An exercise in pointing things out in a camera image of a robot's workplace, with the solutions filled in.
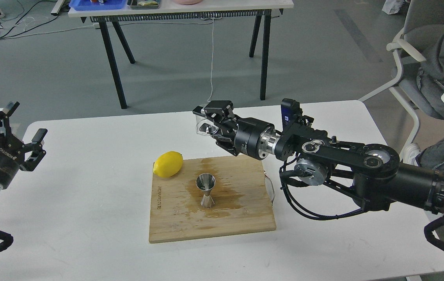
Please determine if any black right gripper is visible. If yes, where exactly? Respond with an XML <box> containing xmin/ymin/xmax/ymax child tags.
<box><xmin>199</xmin><ymin>101</ymin><xmax>277</xmax><ymax>160</ymax></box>

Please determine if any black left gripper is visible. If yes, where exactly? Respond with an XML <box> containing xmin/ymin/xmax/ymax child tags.
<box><xmin>0</xmin><ymin>102</ymin><xmax>48</xmax><ymax>190</ymax></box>

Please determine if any clear glass beaker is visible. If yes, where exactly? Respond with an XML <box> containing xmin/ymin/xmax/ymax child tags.
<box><xmin>192</xmin><ymin>106</ymin><xmax>219</xmax><ymax>136</ymax></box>

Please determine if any steel jigger measuring cup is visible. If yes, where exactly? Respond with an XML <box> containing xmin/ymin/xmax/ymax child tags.
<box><xmin>195</xmin><ymin>173</ymin><xmax>216</xmax><ymax>208</ymax></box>

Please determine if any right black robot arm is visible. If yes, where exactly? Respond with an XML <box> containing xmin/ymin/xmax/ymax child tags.
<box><xmin>192</xmin><ymin>98</ymin><xmax>444</xmax><ymax>251</ymax></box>

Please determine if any yellow lemon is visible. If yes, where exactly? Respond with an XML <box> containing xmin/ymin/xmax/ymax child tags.
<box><xmin>153</xmin><ymin>151</ymin><xmax>183</xmax><ymax>178</ymax></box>

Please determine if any bamboo cutting board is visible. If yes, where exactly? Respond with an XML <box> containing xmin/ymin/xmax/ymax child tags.
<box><xmin>149</xmin><ymin>155</ymin><xmax>277</xmax><ymax>243</ymax></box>

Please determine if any background white trestle table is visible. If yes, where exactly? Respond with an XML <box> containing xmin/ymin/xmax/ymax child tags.
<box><xmin>68</xmin><ymin>0</ymin><xmax>295</xmax><ymax>109</ymax></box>

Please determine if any pink round plate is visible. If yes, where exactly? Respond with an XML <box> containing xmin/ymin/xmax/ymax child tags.
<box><xmin>173</xmin><ymin>0</ymin><xmax>203</xmax><ymax>5</ymax></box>

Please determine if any blue plastic tray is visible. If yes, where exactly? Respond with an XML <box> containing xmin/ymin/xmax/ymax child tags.
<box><xmin>69</xmin><ymin>0</ymin><xmax>128</xmax><ymax>11</ymax></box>

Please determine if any grey tray with items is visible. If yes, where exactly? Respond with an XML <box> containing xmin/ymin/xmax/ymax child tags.
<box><xmin>127</xmin><ymin>0</ymin><xmax>161</xmax><ymax>10</ymax></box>

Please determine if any white office chair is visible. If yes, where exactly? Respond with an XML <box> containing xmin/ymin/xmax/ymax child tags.
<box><xmin>361</xmin><ymin>0</ymin><xmax>444</xmax><ymax>146</ymax></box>

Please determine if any white hanging cable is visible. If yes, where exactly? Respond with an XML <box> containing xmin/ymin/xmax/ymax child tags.
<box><xmin>206</xmin><ymin>18</ymin><xmax>217</xmax><ymax>104</ymax></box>

